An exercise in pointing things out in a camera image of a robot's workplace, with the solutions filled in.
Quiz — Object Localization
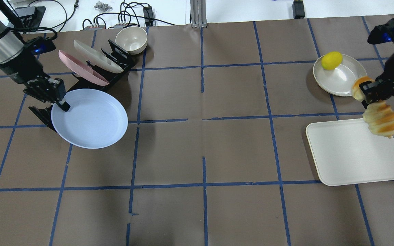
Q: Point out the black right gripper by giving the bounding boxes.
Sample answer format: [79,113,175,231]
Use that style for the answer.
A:
[359,79,394,104]

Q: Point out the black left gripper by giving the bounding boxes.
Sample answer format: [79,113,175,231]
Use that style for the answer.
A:
[24,77,71,112]

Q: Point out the striped bread roll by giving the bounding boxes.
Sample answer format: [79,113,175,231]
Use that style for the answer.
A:
[363,100,394,138]

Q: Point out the blue round plate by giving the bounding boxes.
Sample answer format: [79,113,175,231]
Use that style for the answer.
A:
[51,88,128,149]

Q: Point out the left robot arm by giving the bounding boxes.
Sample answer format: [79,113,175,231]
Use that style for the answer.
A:
[0,21,70,112]

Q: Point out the small orange bread bun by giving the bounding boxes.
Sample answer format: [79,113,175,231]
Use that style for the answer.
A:
[351,76,372,102]

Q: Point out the pink plate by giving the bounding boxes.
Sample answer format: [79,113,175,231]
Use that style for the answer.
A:
[59,50,109,86]

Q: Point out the white round plate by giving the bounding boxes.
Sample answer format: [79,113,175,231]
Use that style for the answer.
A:
[313,54,367,97]

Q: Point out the cream plate in rack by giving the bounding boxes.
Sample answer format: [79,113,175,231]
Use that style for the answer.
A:
[74,40,124,73]

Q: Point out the yellow lemon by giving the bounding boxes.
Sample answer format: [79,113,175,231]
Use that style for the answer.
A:
[321,51,343,70]

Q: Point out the white rectangular tray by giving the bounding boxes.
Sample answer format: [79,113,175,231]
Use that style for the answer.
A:
[305,119,394,186]

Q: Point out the black dish rack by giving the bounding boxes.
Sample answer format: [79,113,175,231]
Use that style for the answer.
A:
[29,40,136,132]

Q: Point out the cream bowl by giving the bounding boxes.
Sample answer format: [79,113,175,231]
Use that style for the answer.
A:
[115,26,148,55]

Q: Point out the black device box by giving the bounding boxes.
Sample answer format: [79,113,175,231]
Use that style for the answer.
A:
[12,6,46,27]

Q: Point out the black power adapter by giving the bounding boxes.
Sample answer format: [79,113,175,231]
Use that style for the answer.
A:
[291,0,305,19]

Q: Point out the black cables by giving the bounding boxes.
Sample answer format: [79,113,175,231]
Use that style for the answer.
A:
[29,0,177,32]

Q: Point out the aluminium frame post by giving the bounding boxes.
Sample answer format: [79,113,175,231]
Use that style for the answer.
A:
[190,0,207,28]

